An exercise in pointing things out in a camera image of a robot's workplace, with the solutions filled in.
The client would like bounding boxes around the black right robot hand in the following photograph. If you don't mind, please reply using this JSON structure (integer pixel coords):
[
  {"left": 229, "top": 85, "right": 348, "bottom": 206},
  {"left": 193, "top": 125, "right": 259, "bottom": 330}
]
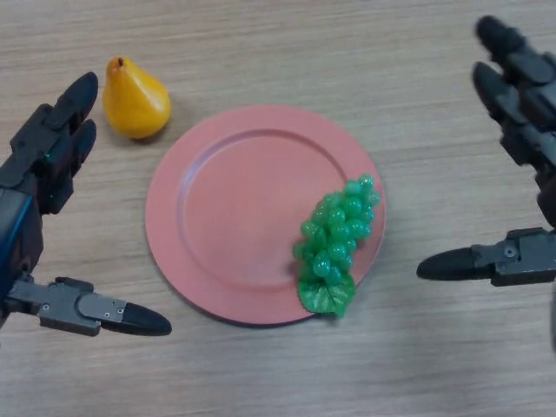
[{"left": 415, "top": 16, "right": 556, "bottom": 353}]

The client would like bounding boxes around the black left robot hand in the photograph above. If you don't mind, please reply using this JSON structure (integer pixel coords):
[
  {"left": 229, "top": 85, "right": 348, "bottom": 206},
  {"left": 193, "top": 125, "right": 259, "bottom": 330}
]
[{"left": 0, "top": 71, "right": 174, "bottom": 344}]

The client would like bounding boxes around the green grape bunch with leaf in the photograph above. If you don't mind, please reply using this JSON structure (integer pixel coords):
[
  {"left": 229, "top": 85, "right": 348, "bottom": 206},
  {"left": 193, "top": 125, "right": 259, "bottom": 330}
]
[{"left": 292, "top": 172, "right": 382, "bottom": 320}]

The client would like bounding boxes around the pink round plate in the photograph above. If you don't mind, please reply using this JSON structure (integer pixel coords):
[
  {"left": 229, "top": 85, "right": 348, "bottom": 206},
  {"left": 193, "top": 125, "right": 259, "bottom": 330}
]
[{"left": 144, "top": 103, "right": 387, "bottom": 327}]

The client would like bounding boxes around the yellow pear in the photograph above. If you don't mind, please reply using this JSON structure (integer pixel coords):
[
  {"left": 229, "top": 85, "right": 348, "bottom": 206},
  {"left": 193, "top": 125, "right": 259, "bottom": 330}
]
[{"left": 102, "top": 56, "right": 172, "bottom": 140}]

